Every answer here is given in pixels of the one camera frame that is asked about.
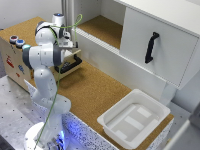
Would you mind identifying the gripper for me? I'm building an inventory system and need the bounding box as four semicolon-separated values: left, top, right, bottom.
60;30;80;52

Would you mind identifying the wooden drawer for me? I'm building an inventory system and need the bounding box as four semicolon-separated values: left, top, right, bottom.
53;48;84;76

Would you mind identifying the wooden drawer box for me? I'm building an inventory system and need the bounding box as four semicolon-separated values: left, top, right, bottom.
0;16;68;92

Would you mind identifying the green button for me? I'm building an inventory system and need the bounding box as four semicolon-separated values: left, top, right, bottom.
21;43;32;52

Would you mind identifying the white cabinet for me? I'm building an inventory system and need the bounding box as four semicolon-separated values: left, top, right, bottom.
61;0;200;108

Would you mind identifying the blue button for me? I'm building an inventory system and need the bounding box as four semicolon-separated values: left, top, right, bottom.
15;38;26;49

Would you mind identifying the red button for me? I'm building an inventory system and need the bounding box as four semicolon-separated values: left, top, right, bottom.
9;34;20;45

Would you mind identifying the white plastic box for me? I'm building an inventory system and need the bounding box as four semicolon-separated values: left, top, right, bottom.
96;88;172;150

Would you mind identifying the white sliding door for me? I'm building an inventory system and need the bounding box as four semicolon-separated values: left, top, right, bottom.
118;6;200;89

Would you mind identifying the black drawer handle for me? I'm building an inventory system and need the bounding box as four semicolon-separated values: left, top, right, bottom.
54;54;84;75

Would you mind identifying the green cable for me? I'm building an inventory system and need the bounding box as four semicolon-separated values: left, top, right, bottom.
33;13;84;150

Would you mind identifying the black door handle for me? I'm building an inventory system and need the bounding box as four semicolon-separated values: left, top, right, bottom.
144;31;160;65

